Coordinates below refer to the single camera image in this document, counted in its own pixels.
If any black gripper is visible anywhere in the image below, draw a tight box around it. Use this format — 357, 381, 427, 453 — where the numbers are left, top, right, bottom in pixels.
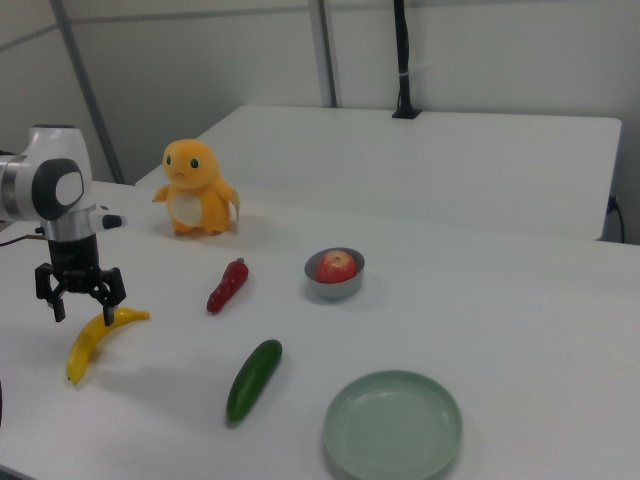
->
34, 234, 127, 327

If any yellow banana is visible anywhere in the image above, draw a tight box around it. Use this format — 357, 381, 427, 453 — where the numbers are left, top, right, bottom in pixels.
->
66, 307, 151, 385

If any pale green plastic plate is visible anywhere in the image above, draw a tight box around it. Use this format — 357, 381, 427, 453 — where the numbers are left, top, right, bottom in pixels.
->
322, 369, 464, 480

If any red chili pepper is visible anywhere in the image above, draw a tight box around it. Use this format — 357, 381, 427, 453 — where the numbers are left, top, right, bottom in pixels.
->
206, 257, 250, 315

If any orange plush dinosaur toy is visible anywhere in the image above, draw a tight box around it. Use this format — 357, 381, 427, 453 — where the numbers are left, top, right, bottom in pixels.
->
152, 138, 242, 238

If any green cucumber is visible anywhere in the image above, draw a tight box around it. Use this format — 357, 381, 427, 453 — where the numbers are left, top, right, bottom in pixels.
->
225, 338, 284, 423

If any grey bowl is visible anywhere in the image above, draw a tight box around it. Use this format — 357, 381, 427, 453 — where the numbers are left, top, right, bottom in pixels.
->
303, 247, 366, 301

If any red apple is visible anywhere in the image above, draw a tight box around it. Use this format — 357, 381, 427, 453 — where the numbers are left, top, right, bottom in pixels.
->
314, 249, 359, 284

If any grey aluminium partition post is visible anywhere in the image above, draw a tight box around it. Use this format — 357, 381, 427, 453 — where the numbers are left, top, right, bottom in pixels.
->
49, 0, 126, 185
307, 0, 340, 109

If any black camera pole with base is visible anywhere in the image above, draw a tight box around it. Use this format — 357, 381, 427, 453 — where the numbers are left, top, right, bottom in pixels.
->
391, 0, 425, 120

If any black wall cable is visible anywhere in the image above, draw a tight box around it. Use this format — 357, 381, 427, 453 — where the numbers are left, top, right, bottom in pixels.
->
606, 193, 626, 245

